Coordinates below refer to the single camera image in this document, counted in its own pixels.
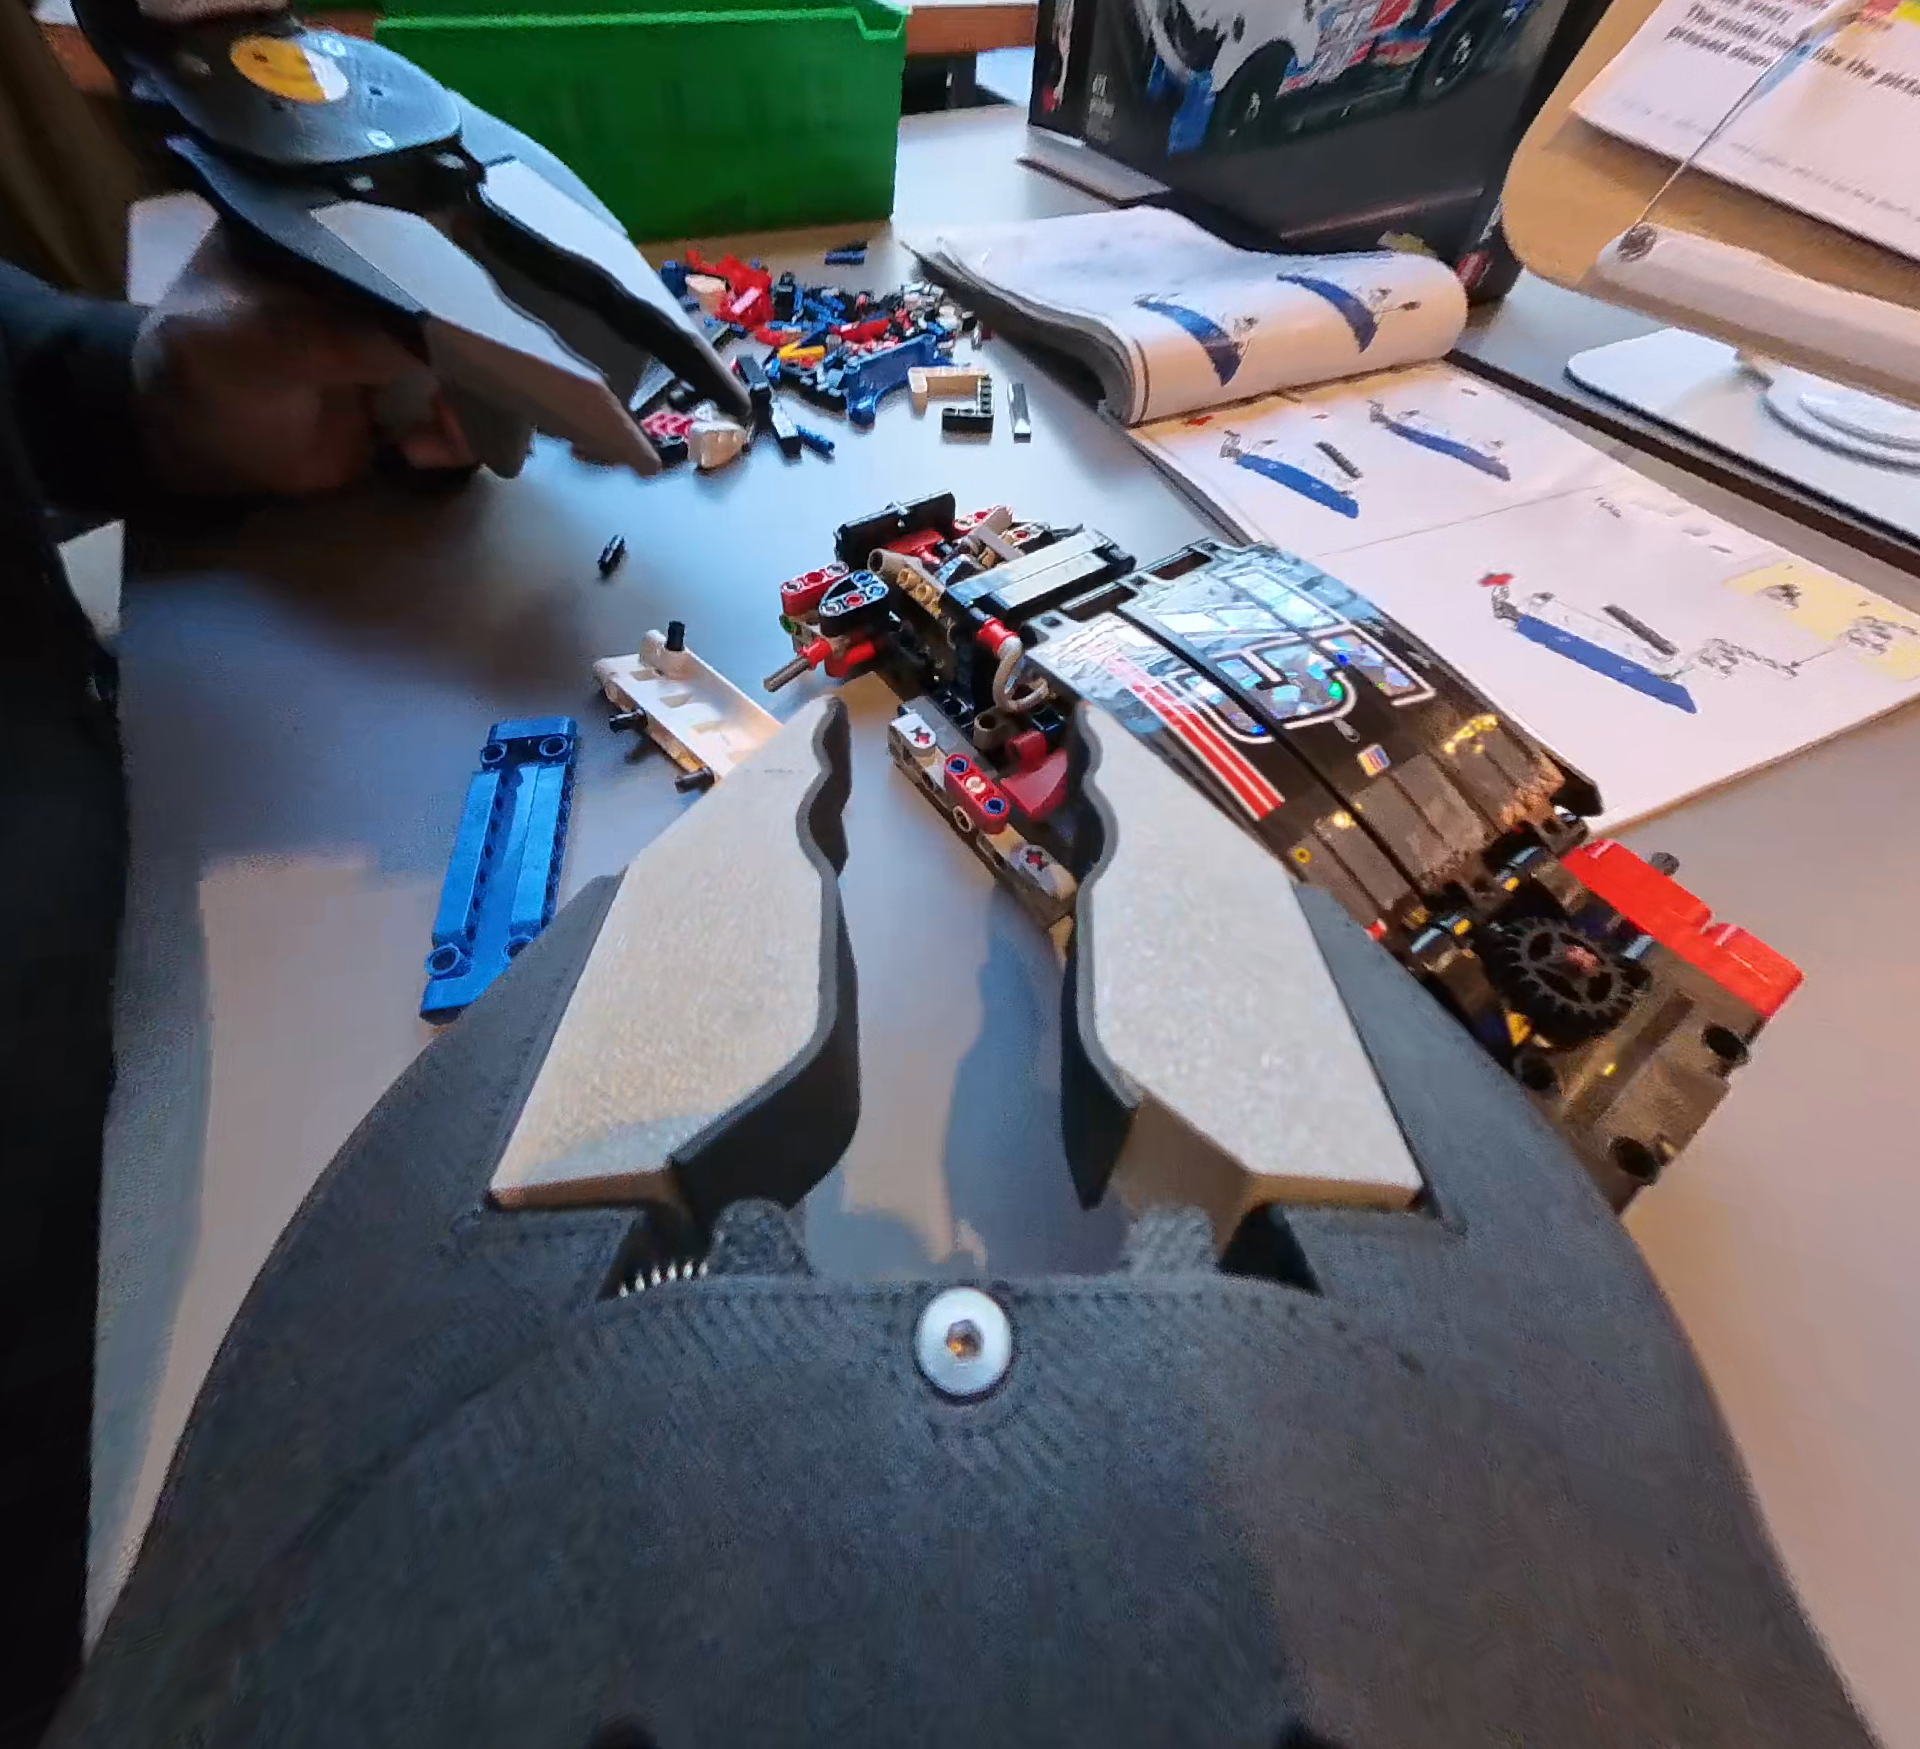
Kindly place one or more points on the person's left forearm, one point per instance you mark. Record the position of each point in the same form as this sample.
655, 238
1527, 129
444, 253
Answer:
61, 383

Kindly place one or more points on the light grey desk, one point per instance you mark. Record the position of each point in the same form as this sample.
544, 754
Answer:
374, 669

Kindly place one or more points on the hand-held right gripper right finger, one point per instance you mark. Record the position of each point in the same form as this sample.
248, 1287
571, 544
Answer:
1229, 1031

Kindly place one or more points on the person's torso in dark clothing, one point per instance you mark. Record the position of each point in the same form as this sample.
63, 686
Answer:
45, 1031

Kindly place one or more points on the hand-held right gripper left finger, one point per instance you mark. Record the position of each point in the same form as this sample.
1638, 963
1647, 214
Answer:
689, 1014

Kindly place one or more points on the toy brick car model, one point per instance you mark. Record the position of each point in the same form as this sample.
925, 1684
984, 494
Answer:
1275, 683

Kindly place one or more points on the printed instruction sheet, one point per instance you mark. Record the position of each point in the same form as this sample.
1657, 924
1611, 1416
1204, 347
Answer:
1800, 8

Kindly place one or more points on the wooden document stand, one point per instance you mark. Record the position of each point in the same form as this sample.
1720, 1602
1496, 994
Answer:
1546, 204

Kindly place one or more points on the pile of toy bricks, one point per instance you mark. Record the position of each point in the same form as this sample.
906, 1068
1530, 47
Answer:
841, 340

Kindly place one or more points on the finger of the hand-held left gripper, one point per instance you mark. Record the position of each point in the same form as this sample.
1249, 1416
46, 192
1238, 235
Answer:
601, 264
480, 325

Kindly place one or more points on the white toy brick panel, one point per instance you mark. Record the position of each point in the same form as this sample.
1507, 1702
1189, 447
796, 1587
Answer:
706, 713

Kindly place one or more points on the toy brick instruction manual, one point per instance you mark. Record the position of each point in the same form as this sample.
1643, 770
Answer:
1425, 475

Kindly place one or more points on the person's left hand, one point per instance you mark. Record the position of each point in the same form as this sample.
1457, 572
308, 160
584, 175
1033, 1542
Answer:
270, 383

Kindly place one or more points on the blue toy brick panel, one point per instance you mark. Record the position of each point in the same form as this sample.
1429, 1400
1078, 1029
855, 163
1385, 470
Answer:
501, 865

